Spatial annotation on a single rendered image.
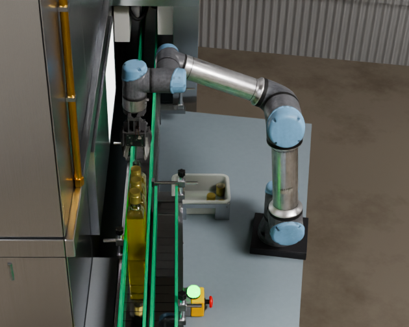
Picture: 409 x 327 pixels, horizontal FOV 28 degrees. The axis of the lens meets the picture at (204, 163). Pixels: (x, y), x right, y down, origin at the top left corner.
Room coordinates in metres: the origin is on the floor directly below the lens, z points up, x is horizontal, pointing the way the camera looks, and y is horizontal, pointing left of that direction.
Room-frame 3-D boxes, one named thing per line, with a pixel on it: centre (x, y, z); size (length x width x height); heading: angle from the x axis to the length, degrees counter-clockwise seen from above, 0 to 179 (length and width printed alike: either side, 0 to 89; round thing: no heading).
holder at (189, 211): (2.43, 0.04, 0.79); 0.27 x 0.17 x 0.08; 93
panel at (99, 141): (2.44, 0.37, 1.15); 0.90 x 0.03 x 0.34; 3
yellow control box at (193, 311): (1.88, 0.02, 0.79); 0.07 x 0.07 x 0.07; 3
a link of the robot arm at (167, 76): (2.13, 0.12, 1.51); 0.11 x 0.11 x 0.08; 3
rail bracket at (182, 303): (1.71, 0.03, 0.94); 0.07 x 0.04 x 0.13; 93
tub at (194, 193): (2.43, 0.01, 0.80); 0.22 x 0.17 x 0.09; 93
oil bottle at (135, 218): (2.00, 0.22, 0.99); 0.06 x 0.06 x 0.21; 2
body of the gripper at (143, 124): (2.10, 0.22, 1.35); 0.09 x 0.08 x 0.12; 1
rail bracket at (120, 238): (1.99, 0.29, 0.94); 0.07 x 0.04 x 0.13; 93
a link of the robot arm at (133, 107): (2.10, 0.22, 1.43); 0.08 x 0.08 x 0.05
